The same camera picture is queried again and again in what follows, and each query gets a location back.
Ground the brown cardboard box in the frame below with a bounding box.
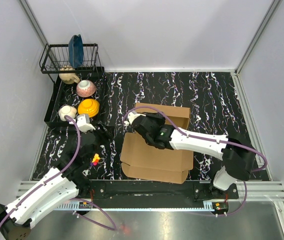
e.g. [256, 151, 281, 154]
[120, 103, 194, 184]

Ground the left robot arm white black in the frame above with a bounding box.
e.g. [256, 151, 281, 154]
[0, 121, 113, 240]

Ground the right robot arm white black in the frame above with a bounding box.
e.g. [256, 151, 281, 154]
[127, 111, 257, 199]

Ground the rainbow flower toy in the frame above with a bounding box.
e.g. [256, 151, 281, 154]
[90, 153, 101, 167]

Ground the orange ribbed bowl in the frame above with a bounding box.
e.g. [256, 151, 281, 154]
[77, 98, 100, 118]

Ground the black tray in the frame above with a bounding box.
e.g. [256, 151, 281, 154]
[44, 66, 108, 128]

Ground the pink patterned bowl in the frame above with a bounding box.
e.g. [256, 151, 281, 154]
[76, 80, 97, 98]

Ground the beige mug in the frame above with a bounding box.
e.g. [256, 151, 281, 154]
[58, 66, 81, 85]

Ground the blue plate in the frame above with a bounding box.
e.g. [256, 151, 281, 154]
[68, 34, 84, 69]

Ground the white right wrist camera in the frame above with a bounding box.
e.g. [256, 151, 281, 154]
[126, 110, 144, 125]

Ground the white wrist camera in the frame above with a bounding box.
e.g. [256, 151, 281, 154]
[76, 113, 96, 133]
[126, 110, 144, 125]

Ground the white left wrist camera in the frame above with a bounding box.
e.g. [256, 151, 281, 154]
[76, 113, 96, 133]

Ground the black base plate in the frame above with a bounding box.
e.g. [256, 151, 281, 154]
[86, 180, 239, 209]

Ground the black wire dish rack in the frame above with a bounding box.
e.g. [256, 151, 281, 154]
[39, 43, 105, 74]

